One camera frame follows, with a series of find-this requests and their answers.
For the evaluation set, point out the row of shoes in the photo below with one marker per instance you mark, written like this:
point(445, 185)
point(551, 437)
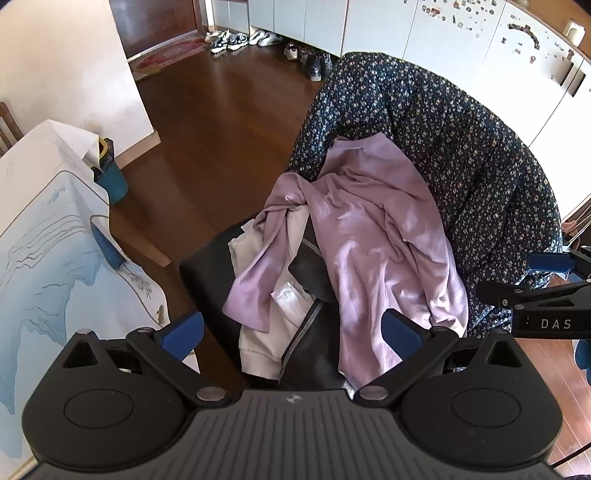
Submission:
point(265, 39)

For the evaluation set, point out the purple long-sleeve shirt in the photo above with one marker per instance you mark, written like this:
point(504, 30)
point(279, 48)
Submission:
point(378, 240)

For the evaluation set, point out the blue cloth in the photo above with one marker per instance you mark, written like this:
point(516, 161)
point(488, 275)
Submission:
point(584, 355)

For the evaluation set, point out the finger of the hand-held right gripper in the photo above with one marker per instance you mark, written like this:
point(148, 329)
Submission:
point(549, 264)
point(508, 295)

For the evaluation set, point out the red doormat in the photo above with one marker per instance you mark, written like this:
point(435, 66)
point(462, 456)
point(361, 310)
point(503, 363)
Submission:
point(168, 55)

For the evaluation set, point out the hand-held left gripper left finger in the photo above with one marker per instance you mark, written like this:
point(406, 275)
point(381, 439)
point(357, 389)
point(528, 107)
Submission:
point(182, 334)

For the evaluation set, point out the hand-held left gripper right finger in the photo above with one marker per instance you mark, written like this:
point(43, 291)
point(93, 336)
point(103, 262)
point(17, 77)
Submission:
point(404, 333)

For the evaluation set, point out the wooden table leg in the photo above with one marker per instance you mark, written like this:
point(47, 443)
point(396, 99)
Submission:
point(143, 244)

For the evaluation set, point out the small white container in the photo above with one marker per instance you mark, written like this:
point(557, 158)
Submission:
point(574, 31)

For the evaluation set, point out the black padded chair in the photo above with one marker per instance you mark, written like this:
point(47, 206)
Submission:
point(207, 272)

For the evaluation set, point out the floral covered black chair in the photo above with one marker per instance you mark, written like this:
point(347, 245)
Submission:
point(461, 138)

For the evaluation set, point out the wooden slatted chair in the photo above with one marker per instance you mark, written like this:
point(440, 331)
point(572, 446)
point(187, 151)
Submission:
point(9, 129)

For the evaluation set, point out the blue and white printed tablecloth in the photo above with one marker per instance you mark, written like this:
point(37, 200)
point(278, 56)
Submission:
point(46, 258)

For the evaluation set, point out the white garment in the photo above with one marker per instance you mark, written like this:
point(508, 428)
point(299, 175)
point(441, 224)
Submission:
point(258, 350)

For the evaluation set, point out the teal waste bin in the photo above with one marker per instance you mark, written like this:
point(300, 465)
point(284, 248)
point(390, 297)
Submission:
point(113, 180)

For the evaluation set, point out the brown wooden door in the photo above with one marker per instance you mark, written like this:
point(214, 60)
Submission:
point(152, 21)

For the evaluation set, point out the black garment with grey stripe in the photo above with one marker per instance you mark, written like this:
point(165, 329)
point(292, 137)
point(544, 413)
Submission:
point(314, 350)

